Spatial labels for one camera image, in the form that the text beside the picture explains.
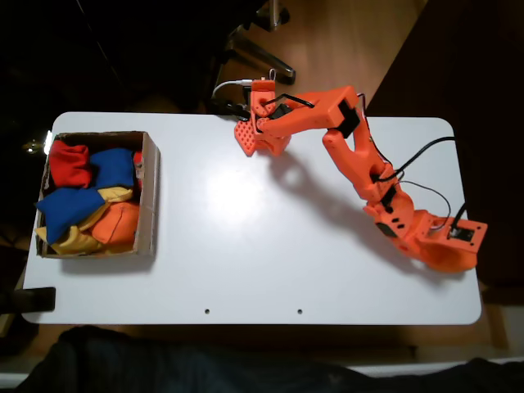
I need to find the large orange bean bag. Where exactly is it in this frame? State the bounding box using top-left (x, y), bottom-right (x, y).
top-left (417, 241), bottom-right (479, 274)

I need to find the cardboard box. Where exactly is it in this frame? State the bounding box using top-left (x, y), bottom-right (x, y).
top-left (34, 129), bottom-right (161, 260)

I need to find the yellow bean bag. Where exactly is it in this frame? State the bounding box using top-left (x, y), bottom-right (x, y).
top-left (34, 224), bottom-right (136, 256)
top-left (77, 186), bottom-right (136, 233)

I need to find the orange bean bag black stitching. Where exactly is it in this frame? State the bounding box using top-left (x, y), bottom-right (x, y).
top-left (90, 200), bottom-right (141, 246)

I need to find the square blue bean bag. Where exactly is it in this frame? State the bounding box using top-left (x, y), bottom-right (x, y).
top-left (88, 147), bottom-right (137, 190)

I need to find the pointed blue bean bag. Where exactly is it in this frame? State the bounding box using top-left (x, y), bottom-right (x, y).
top-left (35, 187), bottom-right (108, 243)

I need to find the large red bean bag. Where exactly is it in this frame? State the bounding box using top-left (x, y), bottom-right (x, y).
top-left (48, 139), bottom-right (93, 189)

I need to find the black glossy clamp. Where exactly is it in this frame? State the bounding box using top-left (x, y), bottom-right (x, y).
top-left (210, 97), bottom-right (251, 123)

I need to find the metal chair base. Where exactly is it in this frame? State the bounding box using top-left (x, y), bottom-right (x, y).
top-left (223, 0), bottom-right (296, 86)

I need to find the person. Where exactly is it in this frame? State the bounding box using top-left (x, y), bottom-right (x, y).
top-left (16, 325), bottom-right (524, 393)

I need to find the black flat table clamp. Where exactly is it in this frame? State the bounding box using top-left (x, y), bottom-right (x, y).
top-left (0, 286), bottom-right (56, 314)

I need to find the orange camera mount with camera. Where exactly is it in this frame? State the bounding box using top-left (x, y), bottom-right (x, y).
top-left (421, 210), bottom-right (489, 255)

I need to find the black camera cable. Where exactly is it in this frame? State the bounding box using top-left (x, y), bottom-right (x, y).
top-left (269, 93), bottom-right (468, 239)

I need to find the white cable with plug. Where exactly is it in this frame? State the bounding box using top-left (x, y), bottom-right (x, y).
top-left (210, 78), bottom-right (255, 99)

